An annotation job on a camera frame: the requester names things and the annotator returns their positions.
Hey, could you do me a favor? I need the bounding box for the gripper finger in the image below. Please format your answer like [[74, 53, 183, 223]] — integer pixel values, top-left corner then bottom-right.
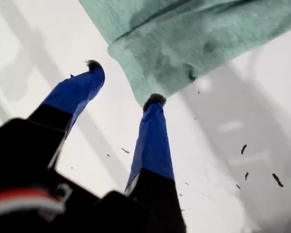
[[125, 93, 187, 233], [28, 59, 105, 168]]

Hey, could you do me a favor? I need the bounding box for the pale green T-shirt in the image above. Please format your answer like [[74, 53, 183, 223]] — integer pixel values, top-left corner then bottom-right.
[[78, 0, 291, 109]]

